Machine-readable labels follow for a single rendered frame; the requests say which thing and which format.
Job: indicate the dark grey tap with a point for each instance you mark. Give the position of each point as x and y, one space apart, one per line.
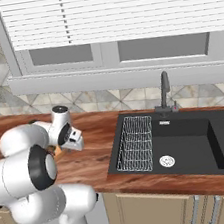
164 89

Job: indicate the white framed window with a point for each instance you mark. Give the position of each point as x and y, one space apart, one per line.
109 55

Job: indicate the white window blind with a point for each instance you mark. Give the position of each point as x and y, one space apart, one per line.
120 12

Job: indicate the orange brown bowl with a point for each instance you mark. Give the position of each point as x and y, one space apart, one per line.
59 151

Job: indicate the black kitchen sink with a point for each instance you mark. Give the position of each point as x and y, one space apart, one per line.
186 144

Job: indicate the round silver sink drain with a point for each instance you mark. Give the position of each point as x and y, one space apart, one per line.
167 161

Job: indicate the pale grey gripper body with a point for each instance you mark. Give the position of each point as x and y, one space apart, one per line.
74 144

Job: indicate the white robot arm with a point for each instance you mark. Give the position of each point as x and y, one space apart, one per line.
22 177

